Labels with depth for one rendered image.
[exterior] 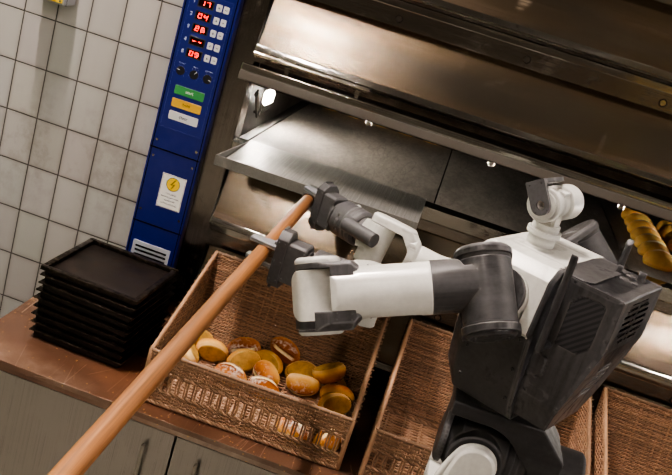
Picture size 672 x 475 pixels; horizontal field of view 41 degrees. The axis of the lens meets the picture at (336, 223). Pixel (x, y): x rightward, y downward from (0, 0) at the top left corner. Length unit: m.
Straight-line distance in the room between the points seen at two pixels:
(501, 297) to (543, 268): 0.14
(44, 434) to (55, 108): 0.96
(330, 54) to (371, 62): 0.12
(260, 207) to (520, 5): 0.93
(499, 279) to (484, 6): 1.14
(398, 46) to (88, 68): 0.91
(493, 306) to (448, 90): 1.14
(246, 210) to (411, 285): 1.27
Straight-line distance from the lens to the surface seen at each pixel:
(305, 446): 2.31
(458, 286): 1.43
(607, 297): 1.54
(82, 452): 1.07
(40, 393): 2.45
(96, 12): 2.72
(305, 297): 1.47
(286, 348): 2.60
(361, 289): 1.43
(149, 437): 2.37
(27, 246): 2.97
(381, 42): 2.50
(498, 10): 2.44
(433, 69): 2.48
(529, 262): 1.56
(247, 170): 2.31
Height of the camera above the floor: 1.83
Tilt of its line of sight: 18 degrees down
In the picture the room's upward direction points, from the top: 17 degrees clockwise
